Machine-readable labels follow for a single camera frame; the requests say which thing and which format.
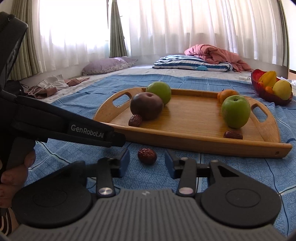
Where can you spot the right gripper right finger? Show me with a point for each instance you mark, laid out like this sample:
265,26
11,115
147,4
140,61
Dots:
187,171

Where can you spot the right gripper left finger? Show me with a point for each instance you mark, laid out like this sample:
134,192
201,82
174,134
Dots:
106,169

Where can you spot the red date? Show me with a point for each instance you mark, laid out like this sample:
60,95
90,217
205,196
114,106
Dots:
147,156
135,120
233,134

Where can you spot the person's left hand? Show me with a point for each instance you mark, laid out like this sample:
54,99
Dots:
13,179

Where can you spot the clothes pile left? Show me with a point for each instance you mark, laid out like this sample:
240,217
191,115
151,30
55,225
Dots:
52,85

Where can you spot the green drape far left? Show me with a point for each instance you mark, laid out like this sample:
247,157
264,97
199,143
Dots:
26,64

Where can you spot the green drape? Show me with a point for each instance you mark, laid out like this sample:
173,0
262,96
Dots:
283,22
117,46
26,64

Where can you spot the wooden serving tray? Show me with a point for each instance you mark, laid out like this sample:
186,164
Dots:
192,121

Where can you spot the dark purple apple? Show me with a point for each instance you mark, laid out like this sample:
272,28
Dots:
147,105

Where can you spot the green apple at front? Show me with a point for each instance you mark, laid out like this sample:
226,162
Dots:
235,111

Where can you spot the green apple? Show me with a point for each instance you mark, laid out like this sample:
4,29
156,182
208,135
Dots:
161,89
235,111

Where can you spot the large orange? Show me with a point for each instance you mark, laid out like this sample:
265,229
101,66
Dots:
226,93

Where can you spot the green apple at back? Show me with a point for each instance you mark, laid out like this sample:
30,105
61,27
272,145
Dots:
161,89

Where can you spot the purple pillow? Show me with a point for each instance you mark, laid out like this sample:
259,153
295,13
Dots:
108,65

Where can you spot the white sheer curtain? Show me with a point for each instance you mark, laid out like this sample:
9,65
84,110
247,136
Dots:
77,32

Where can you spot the blue white striped pillow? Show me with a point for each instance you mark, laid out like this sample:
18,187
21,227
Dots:
186,62

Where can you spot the white box on bed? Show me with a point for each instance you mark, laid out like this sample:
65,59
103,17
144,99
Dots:
245,78

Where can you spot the small orange in bowl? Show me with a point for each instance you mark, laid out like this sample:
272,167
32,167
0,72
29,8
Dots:
269,90

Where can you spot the green drape middle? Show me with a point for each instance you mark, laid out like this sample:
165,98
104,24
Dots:
117,46

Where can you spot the pink crumpled quilt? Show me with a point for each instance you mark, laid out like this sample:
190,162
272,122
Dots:
214,55

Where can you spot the yellow pear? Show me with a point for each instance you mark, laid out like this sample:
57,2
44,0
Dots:
282,89

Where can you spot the green drape right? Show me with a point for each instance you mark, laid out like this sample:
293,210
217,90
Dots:
283,22

